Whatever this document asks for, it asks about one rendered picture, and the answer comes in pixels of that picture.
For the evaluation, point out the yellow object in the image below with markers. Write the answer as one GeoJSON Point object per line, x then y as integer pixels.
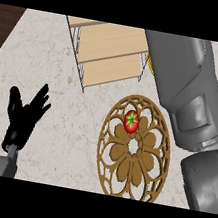
{"type": "Point", "coordinates": [150, 65]}

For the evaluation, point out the wooden tiered shelf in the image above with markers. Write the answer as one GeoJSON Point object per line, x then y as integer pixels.
{"type": "Point", "coordinates": [105, 54]}

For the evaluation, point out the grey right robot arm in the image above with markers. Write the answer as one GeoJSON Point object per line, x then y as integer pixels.
{"type": "Point", "coordinates": [189, 105]}

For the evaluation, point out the red tomato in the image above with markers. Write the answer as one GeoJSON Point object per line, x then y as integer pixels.
{"type": "Point", "coordinates": [131, 121]}

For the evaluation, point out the brown round openwork placemat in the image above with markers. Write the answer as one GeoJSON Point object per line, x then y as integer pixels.
{"type": "Point", "coordinates": [134, 147]}

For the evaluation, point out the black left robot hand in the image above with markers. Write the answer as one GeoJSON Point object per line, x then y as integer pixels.
{"type": "Point", "coordinates": [23, 116]}

